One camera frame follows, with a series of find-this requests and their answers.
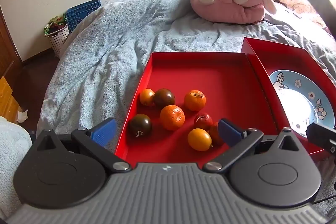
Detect brown wooden door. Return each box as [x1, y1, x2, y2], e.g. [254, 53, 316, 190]
[0, 5, 24, 83]

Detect blue plastic crate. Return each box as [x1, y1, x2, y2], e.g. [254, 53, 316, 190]
[64, 0, 101, 33]

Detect mandarin with green stem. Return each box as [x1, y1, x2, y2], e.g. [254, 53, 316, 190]
[184, 90, 207, 111]

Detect dark brown tomato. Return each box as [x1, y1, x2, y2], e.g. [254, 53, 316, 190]
[128, 114, 153, 138]
[153, 88, 175, 109]

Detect red box holding plate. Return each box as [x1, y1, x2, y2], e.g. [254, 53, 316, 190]
[241, 37, 336, 161]

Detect floral pillow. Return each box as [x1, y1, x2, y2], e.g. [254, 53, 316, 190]
[280, 0, 328, 28]

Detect red-orange fruit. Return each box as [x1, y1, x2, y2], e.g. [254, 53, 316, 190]
[209, 122, 225, 146]

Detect plain orange mandarin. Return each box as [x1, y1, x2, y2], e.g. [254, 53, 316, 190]
[160, 105, 185, 131]

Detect yellow wooden wardrobe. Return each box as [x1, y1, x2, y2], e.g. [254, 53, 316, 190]
[0, 76, 20, 123]

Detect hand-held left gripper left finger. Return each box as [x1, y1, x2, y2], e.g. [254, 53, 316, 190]
[37, 118, 132, 172]

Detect white dotted laundry basket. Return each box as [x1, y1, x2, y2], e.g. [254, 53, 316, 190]
[44, 23, 70, 58]

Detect blue floral plate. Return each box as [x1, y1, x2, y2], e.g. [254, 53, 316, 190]
[269, 70, 336, 138]

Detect white fluffy cloth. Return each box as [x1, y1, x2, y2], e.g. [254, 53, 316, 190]
[0, 115, 33, 211]

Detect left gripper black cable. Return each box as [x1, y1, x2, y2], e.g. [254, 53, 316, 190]
[314, 182, 336, 205]

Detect small red fruit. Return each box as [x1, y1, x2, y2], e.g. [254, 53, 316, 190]
[194, 113, 214, 131]

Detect light blue blanket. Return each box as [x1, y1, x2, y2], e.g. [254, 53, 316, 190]
[37, 0, 336, 219]

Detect small orange tomato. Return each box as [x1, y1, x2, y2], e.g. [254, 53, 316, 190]
[139, 88, 155, 107]

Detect crumpled white tissue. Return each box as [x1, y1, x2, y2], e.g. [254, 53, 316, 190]
[16, 109, 29, 123]

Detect red fruit tray box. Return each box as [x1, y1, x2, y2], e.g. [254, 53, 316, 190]
[115, 52, 279, 169]

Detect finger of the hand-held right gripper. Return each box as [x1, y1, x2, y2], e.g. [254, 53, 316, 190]
[306, 122, 336, 155]

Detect clothes in basket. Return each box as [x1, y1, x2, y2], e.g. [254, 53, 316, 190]
[43, 14, 68, 35]

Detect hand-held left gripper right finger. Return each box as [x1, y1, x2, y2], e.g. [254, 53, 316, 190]
[203, 118, 300, 173]

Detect yellow kumquat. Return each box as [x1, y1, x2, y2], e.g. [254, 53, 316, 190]
[187, 128, 213, 152]

